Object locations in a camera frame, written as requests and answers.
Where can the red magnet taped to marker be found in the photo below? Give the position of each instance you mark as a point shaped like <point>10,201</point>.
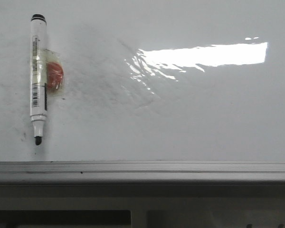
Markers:
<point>55,73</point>

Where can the white black whiteboard marker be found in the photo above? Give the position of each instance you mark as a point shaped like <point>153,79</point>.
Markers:
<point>38,75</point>

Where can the white whiteboard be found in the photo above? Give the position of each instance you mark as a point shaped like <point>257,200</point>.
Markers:
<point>150,80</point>

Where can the aluminium whiteboard frame rail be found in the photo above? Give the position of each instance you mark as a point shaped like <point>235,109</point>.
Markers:
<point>140,173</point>

